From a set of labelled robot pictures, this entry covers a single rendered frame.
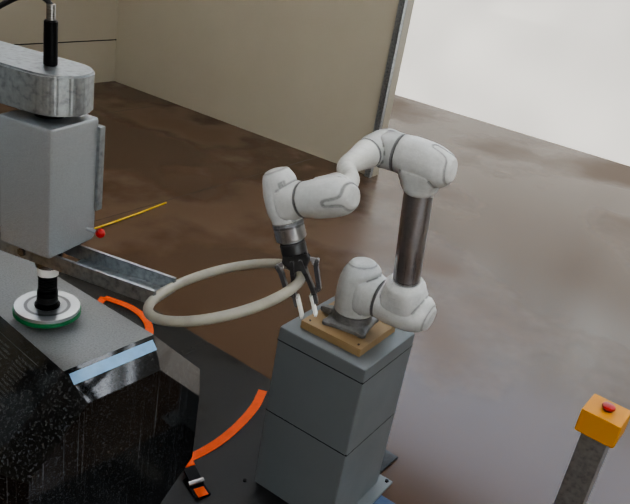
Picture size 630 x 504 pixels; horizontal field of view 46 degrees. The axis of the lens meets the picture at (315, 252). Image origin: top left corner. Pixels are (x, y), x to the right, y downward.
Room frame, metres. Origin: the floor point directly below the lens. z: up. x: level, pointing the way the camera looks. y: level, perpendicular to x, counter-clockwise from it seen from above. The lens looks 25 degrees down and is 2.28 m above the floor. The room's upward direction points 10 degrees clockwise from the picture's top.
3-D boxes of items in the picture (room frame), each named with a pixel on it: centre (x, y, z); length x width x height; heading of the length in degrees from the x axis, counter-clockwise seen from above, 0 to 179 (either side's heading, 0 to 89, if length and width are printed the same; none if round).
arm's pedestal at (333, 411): (2.58, -0.19, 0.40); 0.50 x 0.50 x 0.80; 59
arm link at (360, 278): (2.57, -0.20, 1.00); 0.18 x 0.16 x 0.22; 61
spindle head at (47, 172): (2.18, 0.94, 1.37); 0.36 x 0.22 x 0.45; 71
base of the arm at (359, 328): (2.58, -0.17, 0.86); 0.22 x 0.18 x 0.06; 70
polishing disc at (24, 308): (2.16, 0.86, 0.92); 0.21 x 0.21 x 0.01
